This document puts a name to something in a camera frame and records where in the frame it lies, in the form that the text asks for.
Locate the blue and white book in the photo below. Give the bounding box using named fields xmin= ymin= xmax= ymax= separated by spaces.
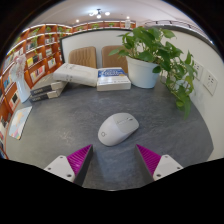
xmin=96 ymin=67 xmax=132 ymax=92

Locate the ceiling light cluster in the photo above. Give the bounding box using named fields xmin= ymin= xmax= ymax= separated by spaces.
xmin=88 ymin=8 xmax=111 ymax=19

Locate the dark hardcover book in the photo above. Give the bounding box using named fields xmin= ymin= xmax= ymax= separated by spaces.
xmin=29 ymin=88 xmax=64 ymax=103

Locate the green plant in white pot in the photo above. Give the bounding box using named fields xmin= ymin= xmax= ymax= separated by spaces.
xmin=108 ymin=26 xmax=198 ymax=120

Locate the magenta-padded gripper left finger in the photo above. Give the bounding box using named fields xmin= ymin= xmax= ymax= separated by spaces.
xmin=44 ymin=144 xmax=94 ymax=187

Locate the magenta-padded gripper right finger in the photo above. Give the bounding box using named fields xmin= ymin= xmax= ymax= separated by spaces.
xmin=134 ymin=144 xmax=184 ymax=184

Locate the white wall socket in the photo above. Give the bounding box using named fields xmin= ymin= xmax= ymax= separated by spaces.
xmin=203 ymin=69 xmax=219 ymax=96
xmin=193 ymin=60 xmax=204 ymax=81

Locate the orange wall shelf with plants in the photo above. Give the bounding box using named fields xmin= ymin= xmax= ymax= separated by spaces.
xmin=71 ymin=20 xmax=137 ymax=33

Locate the white computer mouse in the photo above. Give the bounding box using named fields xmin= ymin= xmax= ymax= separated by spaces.
xmin=97 ymin=112 xmax=140 ymax=147

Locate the thick white book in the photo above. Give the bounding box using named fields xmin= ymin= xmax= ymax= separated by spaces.
xmin=52 ymin=62 xmax=100 ymax=88

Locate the tan upholstered chair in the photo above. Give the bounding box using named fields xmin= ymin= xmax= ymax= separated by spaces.
xmin=101 ymin=45 xmax=129 ymax=74
xmin=68 ymin=46 xmax=98 ymax=69

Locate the orange bookshelf unit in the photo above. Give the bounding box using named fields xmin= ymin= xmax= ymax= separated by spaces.
xmin=0 ymin=23 xmax=73 ymax=159

